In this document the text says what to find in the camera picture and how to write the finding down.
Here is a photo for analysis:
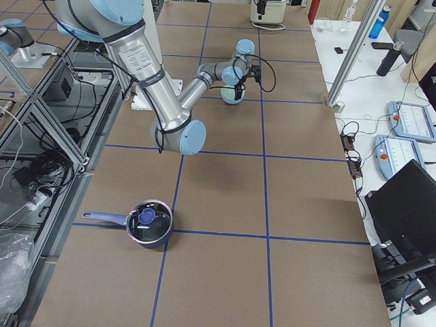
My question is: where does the blue water bottle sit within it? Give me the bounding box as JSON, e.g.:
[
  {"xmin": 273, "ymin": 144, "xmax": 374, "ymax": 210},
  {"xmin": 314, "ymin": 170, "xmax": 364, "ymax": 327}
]
[{"xmin": 369, "ymin": 5, "xmax": 392, "ymax": 40}]

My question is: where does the teach pendant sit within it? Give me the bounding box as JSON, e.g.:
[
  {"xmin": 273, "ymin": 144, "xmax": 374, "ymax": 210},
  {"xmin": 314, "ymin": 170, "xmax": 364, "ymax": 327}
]
[
  {"xmin": 387, "ymin": 102, "xmax": 435, "ymax": 143},
  {"xmin": 374, "ymin": 134, "xmax": 426, "ymax": 180}
]

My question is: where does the purple saucepan with glass lid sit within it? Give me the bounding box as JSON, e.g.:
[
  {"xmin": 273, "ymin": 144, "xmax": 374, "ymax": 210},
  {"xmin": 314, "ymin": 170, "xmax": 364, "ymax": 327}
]
[{"xmin": 82, "ymin": 200, "xmax": 174, "ymax": 249}]

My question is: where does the aluminium frame post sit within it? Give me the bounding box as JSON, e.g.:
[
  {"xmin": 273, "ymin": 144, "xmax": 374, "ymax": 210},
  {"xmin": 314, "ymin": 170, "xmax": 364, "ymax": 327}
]
[{"xmin": 325, "ymin": 0, "xmax": 385, "ymax": 107}]

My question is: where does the black monitor stand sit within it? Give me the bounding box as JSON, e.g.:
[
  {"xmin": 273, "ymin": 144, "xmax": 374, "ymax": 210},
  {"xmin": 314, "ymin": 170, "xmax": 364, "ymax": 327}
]
[{"xmin": 371, "ymin": 240, "xmax": 435, "ymax": 285}]

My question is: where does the plastic bag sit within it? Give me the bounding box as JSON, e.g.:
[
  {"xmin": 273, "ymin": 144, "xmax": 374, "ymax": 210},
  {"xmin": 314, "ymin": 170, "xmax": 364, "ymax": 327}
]
[{"xmin": 1, "ymin": 233, "xmax": 33, "ymax": 317}]

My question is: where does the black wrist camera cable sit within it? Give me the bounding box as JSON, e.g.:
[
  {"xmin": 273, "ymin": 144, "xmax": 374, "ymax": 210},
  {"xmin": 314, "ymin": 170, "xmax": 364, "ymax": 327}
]
[{"xmin": 207, "ymin": 54, "xmax": 277, "ymax": 93}]

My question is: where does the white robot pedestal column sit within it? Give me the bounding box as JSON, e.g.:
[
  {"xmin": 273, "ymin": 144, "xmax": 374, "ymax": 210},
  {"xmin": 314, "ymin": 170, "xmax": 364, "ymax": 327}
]
[{"xmin": 131, "ymin": 0, "xmax": 183, "ymax": 110}]

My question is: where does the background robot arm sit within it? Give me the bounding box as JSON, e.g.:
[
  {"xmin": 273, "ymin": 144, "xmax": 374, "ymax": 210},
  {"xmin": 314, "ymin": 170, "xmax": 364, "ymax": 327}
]
[{"xmin": 1, "ymin": 18, "xmax": 48, "ymax": 69}]

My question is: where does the black phone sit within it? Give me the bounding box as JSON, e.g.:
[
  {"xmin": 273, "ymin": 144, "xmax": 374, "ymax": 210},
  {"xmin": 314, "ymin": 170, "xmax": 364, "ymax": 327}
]
[{"xmin": 371, "ymin": 42, "xmax": 394, "ymax": 50}]

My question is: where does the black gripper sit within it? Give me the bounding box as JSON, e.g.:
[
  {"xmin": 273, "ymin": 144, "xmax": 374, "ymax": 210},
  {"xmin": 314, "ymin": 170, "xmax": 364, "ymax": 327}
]
[
  {"xmin": 234, "ymin": 79, "xmax": 246, "ymax": 99},
  {"xmin": 257, "ymin": 0, "xmax": 268, "ymax": 14}
]

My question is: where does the black orange adapter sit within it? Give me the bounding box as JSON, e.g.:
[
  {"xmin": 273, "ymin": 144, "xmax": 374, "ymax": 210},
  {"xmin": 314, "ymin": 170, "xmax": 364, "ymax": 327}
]
[
  {"xmin": 347, "ymin": 159, "xmax": 362, "ymax": 180},
  {"xmin": 340, "ymin": 134, "xmax": 355, "ymax": 152}
]

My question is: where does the upper teach pendant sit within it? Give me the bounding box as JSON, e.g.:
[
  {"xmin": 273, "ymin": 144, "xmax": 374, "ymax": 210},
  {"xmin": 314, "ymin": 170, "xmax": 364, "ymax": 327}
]
[{"xmin": 387, "ymin": 102, "xmax": 435, "ymax": 143}]

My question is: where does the lower teach pendant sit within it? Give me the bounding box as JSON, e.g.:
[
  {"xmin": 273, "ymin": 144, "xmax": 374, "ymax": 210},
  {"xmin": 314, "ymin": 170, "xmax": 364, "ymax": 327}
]
[{"xmin": 374, "ymin": 134, "xmax": 426, "ymax": 180}]

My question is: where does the white appliance box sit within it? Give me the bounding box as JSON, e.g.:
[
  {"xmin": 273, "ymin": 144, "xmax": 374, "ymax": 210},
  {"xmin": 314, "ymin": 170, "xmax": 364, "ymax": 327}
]
[{"xmin": 250, "ymin": 0, "xmax": 287, "ymax": 25}]

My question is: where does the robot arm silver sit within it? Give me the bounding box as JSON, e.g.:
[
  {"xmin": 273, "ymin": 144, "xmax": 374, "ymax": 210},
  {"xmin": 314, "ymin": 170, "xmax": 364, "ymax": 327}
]
[{"xmin": 55, "ymin": 1, "xmax": 255, "ymax": 155}]

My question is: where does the black laptop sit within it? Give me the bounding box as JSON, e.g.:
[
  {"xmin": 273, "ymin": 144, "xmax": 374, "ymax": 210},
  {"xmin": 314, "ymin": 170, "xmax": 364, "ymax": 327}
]
[{"xmin": 364, "ymin": 159, "xmax": 435, "ymax": 255}]

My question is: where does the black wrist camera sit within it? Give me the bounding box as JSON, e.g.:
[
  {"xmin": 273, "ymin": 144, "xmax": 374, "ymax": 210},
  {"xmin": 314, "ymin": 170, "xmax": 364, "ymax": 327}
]
[{"xmin": 250, "ymin": 65, "xmax": 262, "ymax": 84}]

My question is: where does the black thermos bottle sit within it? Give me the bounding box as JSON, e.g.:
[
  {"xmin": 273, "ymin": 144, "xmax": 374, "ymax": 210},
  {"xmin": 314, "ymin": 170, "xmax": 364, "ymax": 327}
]
[{"xmin": 376, "ymin": 41, "xmax": 405, "ymax": 76}]

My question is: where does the black orange adapter lower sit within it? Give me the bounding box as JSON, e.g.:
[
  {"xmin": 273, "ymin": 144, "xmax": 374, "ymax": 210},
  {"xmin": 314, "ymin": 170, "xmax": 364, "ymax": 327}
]
[{"xmin": 347, "ymin": 159, "xmax": 362, "ymax": 180}]

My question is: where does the bundle of black cables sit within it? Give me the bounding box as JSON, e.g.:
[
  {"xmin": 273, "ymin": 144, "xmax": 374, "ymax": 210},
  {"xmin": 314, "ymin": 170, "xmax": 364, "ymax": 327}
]
[{"xmin": 10, "ymin": 149, "xmax": 78, "ymax": 202}]

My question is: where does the aluminium cage frame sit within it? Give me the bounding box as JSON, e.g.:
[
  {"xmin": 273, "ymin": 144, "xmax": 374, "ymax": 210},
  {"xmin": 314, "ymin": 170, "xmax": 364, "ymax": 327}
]
[{"xmin": 1, "ymin": 52, "xmax": 129, "ymax": 258}]

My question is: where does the green bowl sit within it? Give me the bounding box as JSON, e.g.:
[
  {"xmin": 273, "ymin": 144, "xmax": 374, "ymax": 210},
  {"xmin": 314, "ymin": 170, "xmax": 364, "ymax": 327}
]
[{"xmin": 220, "ymin": 86, "xmax": 245, "ymax": 105}]

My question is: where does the black orange adapter upper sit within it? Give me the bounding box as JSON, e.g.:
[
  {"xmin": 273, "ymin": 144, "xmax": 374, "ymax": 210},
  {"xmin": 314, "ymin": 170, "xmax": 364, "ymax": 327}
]
[{"xmin": 340, "ymin": 134, "xmax": 355, "ymax": 152}]

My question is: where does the clear plastic bottle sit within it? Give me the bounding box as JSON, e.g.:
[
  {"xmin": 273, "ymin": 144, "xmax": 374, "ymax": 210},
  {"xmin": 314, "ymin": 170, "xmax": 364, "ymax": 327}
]
[{"xmin": 339, "ymin": 0, "xmax": 358, "ymax": 31}]

